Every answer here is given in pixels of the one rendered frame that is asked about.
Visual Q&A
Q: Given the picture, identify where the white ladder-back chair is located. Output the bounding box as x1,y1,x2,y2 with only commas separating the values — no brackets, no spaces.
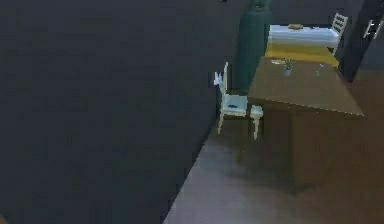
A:
327,12,349,57

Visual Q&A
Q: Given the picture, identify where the dark room door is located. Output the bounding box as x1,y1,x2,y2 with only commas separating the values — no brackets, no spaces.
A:
339,0,384,83

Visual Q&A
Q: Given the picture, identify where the small potted green plant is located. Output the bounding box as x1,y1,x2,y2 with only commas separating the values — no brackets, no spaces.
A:
281,57,297,78

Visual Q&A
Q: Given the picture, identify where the white door handle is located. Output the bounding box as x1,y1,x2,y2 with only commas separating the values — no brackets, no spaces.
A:
363,19,384,40

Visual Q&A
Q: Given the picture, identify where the small blue green object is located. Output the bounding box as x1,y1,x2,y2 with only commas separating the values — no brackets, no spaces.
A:
314,63,326,78

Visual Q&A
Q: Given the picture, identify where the white wooden chair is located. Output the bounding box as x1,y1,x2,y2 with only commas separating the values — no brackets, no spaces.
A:
213,61,264,141

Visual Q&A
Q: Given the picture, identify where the brown wooden table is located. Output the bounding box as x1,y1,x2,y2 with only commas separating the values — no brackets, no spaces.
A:
237,55,365,195

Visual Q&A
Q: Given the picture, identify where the dark green punching bag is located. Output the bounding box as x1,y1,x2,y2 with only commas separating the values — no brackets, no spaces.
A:
232,0,274,95

